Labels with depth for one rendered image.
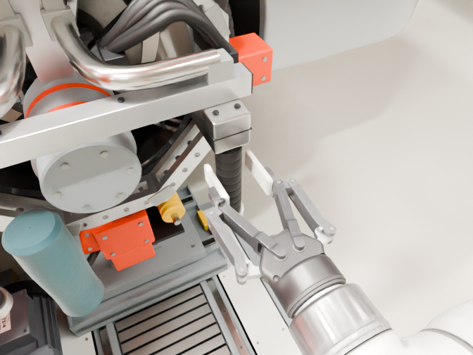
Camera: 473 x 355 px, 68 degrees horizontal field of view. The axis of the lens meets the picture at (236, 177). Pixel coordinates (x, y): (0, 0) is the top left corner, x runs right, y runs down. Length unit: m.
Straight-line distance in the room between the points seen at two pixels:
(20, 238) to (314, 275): 0.45
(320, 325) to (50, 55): 0.48
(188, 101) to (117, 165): 0.15
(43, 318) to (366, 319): 0.80
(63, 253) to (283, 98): 1.65
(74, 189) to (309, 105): 1.69
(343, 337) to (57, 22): 0.47
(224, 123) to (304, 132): 1.48
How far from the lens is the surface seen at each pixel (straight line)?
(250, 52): 0.67
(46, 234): 0.63
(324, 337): 0.37
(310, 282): 0.38
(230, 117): 0.41
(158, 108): 0.40
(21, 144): 0.40
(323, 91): 2.19
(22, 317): 0.95
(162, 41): 0.91
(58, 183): 0.50
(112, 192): 0.53
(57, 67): 0.58
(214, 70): 0.40
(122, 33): 0.48
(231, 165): 0.46
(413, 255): 1.54
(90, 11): 0.79
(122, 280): 1.14
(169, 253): 1.15
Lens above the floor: 1.21
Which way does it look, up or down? 48 degrees down
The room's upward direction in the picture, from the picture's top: straight up
